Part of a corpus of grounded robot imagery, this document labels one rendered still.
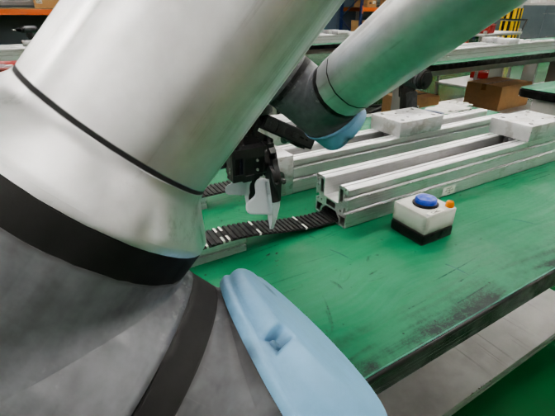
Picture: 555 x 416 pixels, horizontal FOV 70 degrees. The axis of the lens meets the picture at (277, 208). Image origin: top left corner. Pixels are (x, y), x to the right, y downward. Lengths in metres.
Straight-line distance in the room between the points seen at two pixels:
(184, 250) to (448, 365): 1.24
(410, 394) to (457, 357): 0.22
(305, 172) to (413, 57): 0.56
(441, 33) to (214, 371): 0.32
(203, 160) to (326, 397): 0.10
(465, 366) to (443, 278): 0.71
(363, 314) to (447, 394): 0.72
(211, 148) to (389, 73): 0.30
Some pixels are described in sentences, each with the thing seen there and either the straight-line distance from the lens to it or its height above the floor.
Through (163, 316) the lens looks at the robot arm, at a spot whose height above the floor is 1.06.
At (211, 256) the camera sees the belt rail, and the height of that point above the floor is 0.79.
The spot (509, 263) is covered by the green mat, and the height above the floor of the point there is 0.78.
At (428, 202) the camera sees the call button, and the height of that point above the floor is 0.85.
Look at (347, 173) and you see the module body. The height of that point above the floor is 0.86.
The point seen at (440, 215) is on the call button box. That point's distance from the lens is 0.77.
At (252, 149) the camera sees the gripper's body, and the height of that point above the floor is 0.97.
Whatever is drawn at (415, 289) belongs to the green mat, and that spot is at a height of 0.78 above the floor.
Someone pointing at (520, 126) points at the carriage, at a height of 0.90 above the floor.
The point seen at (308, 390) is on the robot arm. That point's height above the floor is 1.04.
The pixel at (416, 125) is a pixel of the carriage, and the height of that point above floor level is 0.89.
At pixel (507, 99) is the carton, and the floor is 0.32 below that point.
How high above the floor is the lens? 1.17
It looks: 27 degrees down
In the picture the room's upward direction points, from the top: straight up
